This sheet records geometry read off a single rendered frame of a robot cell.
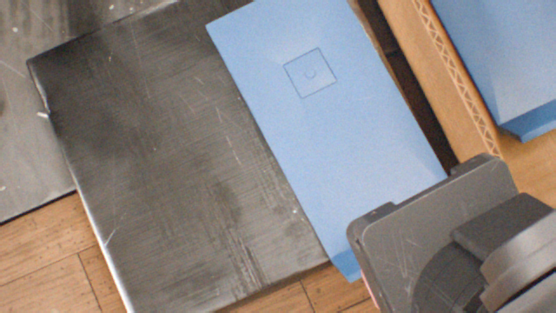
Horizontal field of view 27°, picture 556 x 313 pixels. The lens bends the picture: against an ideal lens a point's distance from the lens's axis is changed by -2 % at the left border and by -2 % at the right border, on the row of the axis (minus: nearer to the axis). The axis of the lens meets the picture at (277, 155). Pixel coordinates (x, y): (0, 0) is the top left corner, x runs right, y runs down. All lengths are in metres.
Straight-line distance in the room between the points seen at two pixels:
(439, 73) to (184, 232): 0.15
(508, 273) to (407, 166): 0.27
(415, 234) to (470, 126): 0.11
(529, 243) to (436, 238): 0.15
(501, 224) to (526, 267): 0.13
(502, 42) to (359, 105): 0.09
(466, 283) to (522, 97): 0.20
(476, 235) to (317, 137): 0.16
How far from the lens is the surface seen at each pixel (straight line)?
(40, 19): 0.64
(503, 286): 0.32
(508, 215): 0.45
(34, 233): 0.61
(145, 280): 0.58
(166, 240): 0.58
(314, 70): 0.59
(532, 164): 0.61
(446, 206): 0.46
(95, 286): 0.60
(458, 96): 0.55
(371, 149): 0.58
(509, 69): 0.62
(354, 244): 0.46
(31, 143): 0.62
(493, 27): 0.62
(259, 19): 0.60
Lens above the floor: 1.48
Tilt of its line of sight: 75 degrees down
